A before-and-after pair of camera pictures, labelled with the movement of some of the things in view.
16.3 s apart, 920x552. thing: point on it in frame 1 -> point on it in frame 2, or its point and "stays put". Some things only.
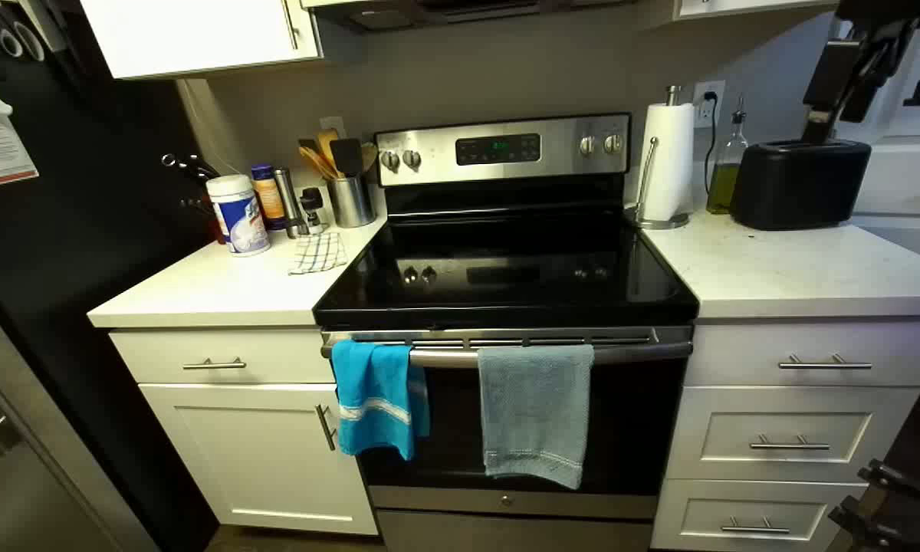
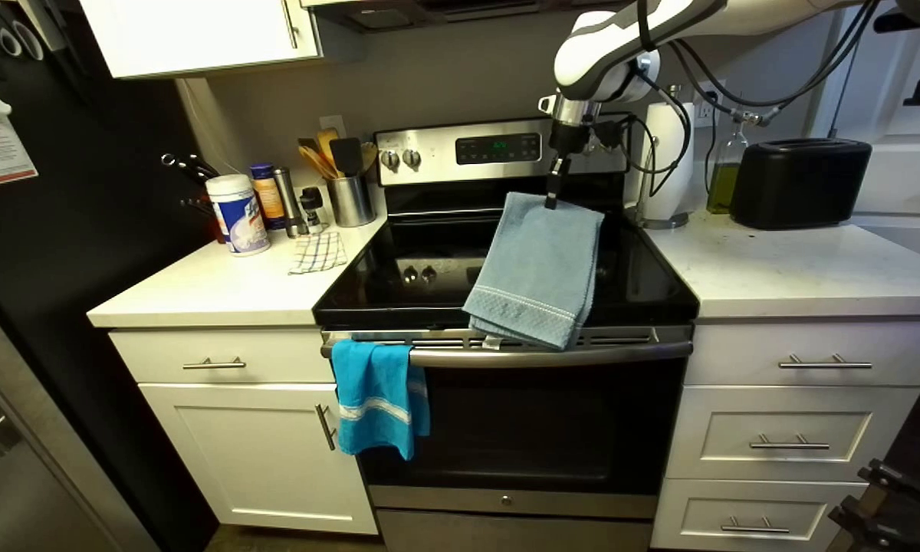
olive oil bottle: (728, 171) stays put
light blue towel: (536, 410) -> (539, 271)
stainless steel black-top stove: (521, 232) stays put
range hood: (491, 20) stays put
